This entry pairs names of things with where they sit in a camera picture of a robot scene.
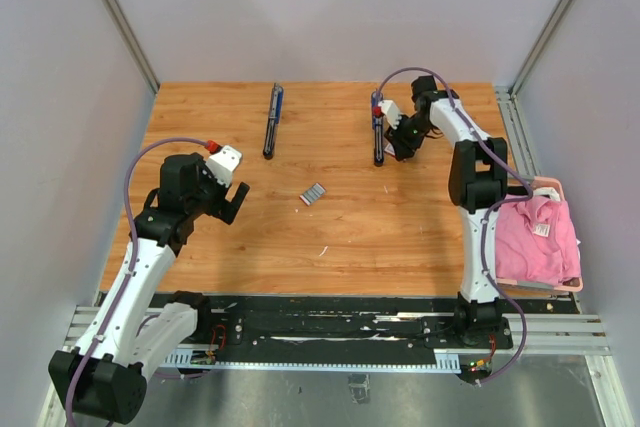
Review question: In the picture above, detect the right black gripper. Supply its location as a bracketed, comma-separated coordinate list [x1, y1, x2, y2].
[383, 115, 434, 161]

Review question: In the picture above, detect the blue stapler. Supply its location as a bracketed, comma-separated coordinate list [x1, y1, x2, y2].
[371, 90, 384, 167]
[262, 83, 284, 160]

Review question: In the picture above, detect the silver staple strip block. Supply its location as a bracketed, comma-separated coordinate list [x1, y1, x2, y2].
[299, 183, 326, 206]

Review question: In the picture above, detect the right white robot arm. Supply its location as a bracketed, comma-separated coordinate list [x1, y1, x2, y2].
[374, 76, 513, 349]

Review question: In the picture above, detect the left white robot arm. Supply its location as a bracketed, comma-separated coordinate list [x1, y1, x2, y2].
[48, 145, 249, 425]

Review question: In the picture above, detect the pink cloth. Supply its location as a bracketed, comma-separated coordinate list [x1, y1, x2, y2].
[494, 194, 582, 286]

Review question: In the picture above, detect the pink plastic basket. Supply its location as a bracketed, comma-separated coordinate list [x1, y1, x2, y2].
[497, 174, 585, 293]

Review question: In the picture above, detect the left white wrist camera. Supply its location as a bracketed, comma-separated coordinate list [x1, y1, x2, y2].
[206, 145, 243, 188]

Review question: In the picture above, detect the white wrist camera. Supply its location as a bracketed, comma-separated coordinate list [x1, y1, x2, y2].
[206, 145, 243, 188]
[378, 100, 403, 130]

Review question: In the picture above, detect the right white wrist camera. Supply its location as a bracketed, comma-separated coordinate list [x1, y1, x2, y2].
[378, 100, 403, 130]

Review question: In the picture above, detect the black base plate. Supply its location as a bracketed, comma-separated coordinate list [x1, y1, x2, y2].
[97, 291, 581, 368]

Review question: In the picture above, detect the grey cable duct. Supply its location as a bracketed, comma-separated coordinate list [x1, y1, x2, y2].
[160, 348, 462, 375]

